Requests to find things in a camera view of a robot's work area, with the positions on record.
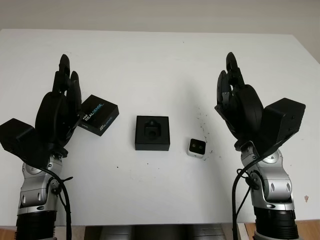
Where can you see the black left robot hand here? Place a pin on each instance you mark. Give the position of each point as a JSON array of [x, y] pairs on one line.
[[53, 112]]

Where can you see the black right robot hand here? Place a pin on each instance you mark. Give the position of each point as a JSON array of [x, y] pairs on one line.
[[245, 107]]

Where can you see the black RealSense box lid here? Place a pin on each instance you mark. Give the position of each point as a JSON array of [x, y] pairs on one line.
[[100, 115]]

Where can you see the small silver depth camera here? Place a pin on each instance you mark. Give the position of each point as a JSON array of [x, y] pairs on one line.
[[196, 147]]

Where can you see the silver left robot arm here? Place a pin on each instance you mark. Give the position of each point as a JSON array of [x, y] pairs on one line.
[[35, 185]]

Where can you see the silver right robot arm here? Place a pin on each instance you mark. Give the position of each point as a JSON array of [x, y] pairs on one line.
[[272, 185]]

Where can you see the dark grey robot torso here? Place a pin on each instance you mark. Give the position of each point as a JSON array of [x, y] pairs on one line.
[[160, 230]]

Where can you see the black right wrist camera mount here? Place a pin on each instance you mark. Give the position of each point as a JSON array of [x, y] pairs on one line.
[[280, 120]]

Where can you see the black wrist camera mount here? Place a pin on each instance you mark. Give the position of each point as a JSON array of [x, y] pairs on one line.
[[20, 137], [280, 120]]

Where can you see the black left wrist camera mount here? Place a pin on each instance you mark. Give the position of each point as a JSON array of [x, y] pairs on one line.
[[20, 137]]

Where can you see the black camera box base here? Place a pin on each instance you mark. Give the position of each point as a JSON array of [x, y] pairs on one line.
[[152, 143]]

